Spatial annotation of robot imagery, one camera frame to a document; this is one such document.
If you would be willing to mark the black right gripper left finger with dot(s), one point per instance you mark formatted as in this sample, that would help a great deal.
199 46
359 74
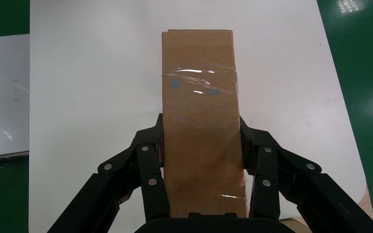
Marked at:
148 167

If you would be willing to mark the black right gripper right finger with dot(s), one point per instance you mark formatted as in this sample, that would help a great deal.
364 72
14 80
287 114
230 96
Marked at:
270 180

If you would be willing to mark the small taped cardboard box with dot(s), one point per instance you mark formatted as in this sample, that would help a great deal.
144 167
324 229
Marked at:
199 128

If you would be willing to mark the grey flat panel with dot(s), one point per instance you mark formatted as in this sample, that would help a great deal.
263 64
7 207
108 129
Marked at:
3 96

